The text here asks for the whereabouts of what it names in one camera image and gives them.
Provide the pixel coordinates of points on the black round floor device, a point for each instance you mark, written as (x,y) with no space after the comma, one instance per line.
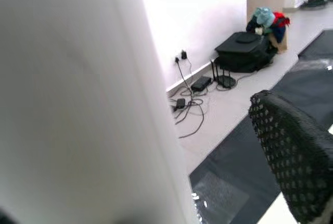
(316,2)

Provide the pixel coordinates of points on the black power adapter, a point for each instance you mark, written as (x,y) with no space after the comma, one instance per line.
(200,84)

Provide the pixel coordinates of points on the white plastic table leg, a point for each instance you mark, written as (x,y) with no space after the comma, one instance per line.
(78,91)

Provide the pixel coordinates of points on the clear plastic bag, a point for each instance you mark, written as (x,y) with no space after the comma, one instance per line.
(316,65)
(218,195)

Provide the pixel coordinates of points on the black case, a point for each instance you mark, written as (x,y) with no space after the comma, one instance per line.
(242,52)

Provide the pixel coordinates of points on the black tablecloth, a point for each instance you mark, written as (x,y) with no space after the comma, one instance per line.
(234,161)

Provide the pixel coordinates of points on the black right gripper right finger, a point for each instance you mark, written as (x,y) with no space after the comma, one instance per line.
(299,156)

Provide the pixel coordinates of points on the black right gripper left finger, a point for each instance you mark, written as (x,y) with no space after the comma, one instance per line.
(6,217)

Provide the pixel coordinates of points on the black wall charger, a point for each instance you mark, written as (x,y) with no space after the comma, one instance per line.
(182,56)

